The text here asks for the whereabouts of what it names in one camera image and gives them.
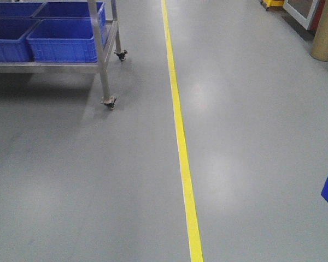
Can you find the steel shelf cart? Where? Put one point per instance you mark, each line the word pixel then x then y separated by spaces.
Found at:
pixel 103 51

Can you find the blue bin front right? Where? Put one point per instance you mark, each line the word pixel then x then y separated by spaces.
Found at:
pixel 63 40

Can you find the blue bin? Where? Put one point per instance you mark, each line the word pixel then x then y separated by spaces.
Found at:
pixel 63 10
pixel 14 46
pixel 63 40

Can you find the blue bin rear right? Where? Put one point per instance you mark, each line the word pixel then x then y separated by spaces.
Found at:
pixel 63 10

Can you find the blue bin front left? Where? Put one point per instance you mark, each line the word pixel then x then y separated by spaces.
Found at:
pixel 14 46

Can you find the gold cylindrical pillar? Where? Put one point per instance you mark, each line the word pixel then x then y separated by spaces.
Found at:
pixel 319 49

